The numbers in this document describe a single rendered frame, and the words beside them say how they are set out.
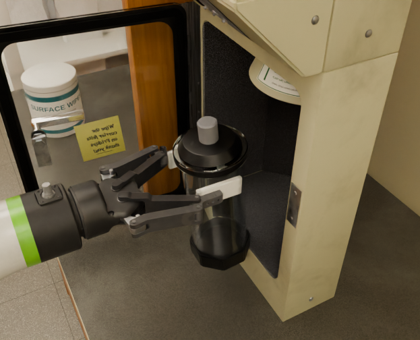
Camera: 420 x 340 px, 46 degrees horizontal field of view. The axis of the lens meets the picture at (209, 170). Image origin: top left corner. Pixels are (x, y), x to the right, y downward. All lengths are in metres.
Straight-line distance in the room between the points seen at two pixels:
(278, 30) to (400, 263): 0.63
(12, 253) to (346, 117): 0.43
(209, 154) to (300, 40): 0.22
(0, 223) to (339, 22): 0.44
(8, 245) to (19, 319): 1.51
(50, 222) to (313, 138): 0.34
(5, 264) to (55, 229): 0.07
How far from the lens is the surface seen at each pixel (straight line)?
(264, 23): 0.48
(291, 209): 0.70
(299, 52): 0.52
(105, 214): 0.65
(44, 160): 0.86
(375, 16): 0.58
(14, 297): 2.21
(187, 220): 0.65
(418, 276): 1.01
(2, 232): 0.63
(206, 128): 0.66
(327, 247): 0.79
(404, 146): 1.13
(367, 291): 0.95
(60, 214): 0.63
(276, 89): 0.68
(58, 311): 2.11
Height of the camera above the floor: 1.67
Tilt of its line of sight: 39 degrees down
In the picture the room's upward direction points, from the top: straight up
